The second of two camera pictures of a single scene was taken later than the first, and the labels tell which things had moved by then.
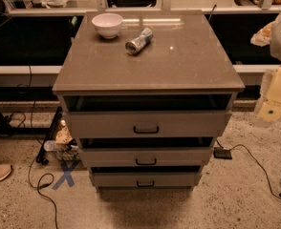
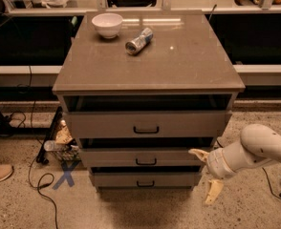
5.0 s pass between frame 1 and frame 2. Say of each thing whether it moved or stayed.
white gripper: moved
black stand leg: stayed
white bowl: stayed
